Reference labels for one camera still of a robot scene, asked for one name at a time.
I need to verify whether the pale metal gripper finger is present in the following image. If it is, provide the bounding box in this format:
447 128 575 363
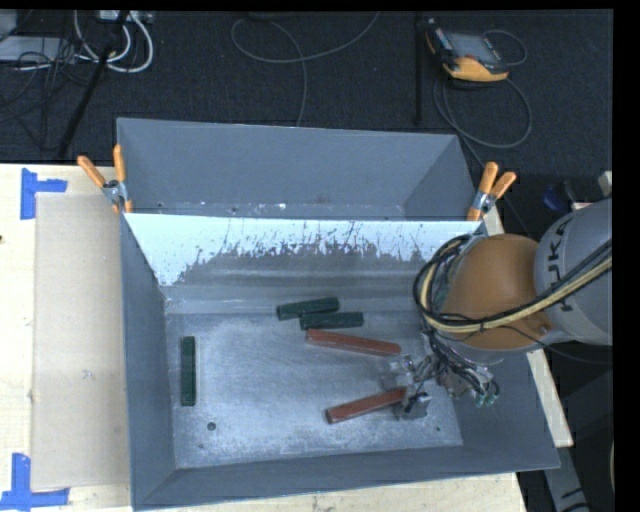
381 353 418 392
396 390 433 422

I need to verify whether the red-brown flat block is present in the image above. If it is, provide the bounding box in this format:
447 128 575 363
324 386 409 426
304 328 403 359

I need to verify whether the dark green flat block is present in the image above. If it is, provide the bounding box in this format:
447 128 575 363
276 296 341 322
179 335 198 408
299 311 365 332

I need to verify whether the pale flat board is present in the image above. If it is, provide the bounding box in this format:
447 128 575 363
30 191 133 494

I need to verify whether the grey metal bin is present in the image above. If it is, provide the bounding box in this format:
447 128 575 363
115 117 562 512

